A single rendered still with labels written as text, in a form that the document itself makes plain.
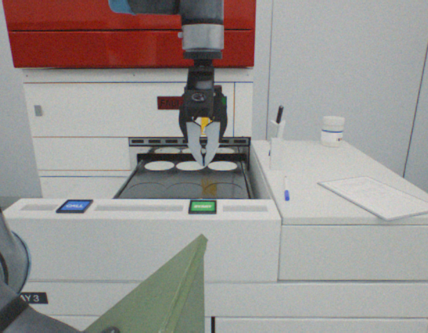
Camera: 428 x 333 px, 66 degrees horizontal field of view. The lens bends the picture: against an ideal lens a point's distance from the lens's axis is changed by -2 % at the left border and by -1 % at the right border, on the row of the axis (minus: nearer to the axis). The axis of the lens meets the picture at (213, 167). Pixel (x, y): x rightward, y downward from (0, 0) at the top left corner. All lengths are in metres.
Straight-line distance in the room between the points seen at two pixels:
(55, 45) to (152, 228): 0.79
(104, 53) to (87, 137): 0.32
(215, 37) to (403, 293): 0.63
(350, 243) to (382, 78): 2.36
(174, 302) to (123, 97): 1.00
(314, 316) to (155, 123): 0.81
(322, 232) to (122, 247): 0.39
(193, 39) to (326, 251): 0.47
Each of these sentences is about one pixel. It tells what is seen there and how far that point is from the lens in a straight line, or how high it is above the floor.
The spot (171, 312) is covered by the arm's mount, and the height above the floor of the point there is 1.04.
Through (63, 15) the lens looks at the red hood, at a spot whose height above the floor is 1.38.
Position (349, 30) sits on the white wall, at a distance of 2.86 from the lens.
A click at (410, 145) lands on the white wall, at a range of 3.19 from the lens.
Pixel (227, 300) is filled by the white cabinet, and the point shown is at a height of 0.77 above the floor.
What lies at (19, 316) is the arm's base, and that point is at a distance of 0.37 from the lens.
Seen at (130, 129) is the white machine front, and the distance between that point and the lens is 1.25.
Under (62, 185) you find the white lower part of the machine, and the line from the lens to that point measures 1.41.
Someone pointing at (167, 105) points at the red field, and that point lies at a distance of 1.20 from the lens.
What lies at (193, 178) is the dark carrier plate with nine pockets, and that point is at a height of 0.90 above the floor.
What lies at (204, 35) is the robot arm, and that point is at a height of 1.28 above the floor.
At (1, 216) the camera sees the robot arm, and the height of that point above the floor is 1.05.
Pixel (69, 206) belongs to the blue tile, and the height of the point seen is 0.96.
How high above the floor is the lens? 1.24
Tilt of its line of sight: 18 degrees down
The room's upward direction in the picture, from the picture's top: straight up
